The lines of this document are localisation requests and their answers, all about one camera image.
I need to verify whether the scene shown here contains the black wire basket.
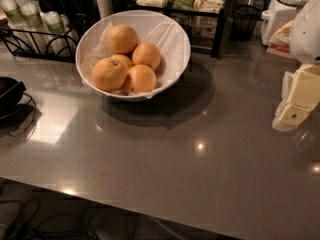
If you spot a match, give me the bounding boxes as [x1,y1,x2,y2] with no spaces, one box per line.
[230,5,261,41]

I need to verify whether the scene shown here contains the stacked plastic cups left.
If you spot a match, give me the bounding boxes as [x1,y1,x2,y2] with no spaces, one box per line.
[1,0,30,49]

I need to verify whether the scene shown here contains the orange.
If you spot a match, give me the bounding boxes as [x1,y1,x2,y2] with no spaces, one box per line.
[92,58,127,92]
[124,64,157,94]
[132,42,161,70]
[107,24,138,54]

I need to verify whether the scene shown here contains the black floor cables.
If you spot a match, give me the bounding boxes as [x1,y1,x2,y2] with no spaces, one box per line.
[0,197,141,240]

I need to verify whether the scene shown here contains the stacked plastic cups middle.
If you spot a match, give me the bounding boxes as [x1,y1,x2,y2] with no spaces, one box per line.
[21,3,47,55]

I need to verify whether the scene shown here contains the white appliance with bowls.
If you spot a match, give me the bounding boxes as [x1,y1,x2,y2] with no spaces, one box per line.
[260,0,309,46]

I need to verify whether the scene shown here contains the stacked plastic cups right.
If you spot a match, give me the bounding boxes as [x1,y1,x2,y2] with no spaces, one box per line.
[42,11,70,58]

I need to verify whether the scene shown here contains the green sachet stack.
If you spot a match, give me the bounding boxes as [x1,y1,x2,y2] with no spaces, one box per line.
[167,0,195,10]

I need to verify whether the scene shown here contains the black pan on stand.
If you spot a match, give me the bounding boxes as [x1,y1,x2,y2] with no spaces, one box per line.
[0,77,37,137]

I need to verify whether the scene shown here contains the white bowl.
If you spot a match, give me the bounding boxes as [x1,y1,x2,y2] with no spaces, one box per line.
[75,9,192,103]

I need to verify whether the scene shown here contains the white paper bowl liner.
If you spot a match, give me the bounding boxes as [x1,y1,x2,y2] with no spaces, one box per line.
[81,19,186,100]

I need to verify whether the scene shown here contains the black wire cup rack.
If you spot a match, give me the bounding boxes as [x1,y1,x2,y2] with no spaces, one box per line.
[0,14,84,63]

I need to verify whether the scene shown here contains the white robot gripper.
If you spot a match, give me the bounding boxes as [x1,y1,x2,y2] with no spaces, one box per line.
[270,0,320,132]

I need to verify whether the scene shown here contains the red and white packet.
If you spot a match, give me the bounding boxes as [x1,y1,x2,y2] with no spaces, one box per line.
[267,43,292,59]

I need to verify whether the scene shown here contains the stacked plastic cups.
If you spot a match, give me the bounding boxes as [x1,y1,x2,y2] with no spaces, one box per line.
[21,3,47,55]
[1,0,30,49]
[42,11,70,58]

